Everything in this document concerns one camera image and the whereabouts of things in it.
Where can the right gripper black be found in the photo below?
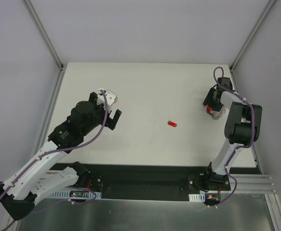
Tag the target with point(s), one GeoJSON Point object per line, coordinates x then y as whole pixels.
{"type": "Point", "coordinates": [211, 101]}

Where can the aluminium frame post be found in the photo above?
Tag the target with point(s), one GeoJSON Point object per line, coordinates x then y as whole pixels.
{"type": "Point", "coordinates": [42, 32]}
{"type": "Point", "coordinates": [255, 29]}

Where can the red-handled metal keyring organizer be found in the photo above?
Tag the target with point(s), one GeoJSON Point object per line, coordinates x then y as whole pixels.
{"type": "Point", "coordinates": [216, 115]}

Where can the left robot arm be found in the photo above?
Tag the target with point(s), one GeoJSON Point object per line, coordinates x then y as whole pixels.
{"type": "Point", "coordinates": [24, 190]}

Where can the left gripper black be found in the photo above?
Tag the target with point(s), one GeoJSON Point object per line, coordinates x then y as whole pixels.
{"type": "Point", "coordinates": [104, 111]}

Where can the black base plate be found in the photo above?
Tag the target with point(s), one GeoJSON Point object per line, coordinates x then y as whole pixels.
{"type": "Point", "coordinates": [152, 183]}

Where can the right aluminium frame post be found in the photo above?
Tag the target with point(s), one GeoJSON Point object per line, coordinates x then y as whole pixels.
{"type": "Point", "coordinates": [255, 29]}

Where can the left aluminium frame post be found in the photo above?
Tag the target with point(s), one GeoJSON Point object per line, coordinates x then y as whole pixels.
{"type": "Point", "coordinates": [42, 32]}

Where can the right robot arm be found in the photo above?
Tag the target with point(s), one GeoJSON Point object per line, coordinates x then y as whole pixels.
{"type": "Point", "coordinates": [242, 129]}

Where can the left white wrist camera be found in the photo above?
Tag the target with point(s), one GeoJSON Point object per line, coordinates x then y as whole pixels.
{"type": "Point", "coordinates": [106, 97]}

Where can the right white cable duct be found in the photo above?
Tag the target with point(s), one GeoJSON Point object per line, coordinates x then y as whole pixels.
{"type": "Point", "coordinates": [200, 197]}

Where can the red key fob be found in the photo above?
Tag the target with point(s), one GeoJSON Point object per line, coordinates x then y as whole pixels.
{"type": "Point", "coordinates": [171, 123]}

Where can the left white cable duct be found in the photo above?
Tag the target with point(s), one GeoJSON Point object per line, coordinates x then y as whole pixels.
{"type": "Point", "coordinates": [75, 194]}

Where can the white cable duct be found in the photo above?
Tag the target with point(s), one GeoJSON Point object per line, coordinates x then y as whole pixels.
{"type": "Point", "coordinates": [200, 197]}
{"type": "Point", "coordinates": [75, 194]}

